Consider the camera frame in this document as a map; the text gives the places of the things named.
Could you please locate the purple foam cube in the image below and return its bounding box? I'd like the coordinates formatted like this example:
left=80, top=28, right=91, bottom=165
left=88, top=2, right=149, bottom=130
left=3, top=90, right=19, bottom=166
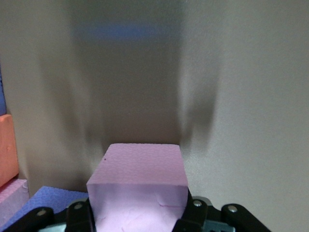
left=0, top=60, right=7, bottom=116
left=0, top=185, right=89, bottom=232

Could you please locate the orange foam cube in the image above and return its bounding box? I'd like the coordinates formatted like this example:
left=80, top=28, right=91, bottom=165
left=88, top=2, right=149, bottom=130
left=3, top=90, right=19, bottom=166
left=0, top=114, right=20, bottom=188

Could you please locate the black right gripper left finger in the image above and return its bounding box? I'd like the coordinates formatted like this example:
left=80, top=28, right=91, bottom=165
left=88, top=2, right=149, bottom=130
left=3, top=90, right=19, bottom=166
left=0, top=197, right=97, bottom=232

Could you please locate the pink foam cube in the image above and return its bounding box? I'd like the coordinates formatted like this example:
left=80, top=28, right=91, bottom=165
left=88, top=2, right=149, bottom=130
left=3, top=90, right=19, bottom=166
left=0, top=178, right=30, bottom=219
left=86, top=143, right=189, bottom=232

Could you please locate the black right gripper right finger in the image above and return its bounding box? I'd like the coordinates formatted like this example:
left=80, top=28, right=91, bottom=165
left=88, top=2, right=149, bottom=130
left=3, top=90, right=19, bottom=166
left=173, top=190, right=271, bottom=232

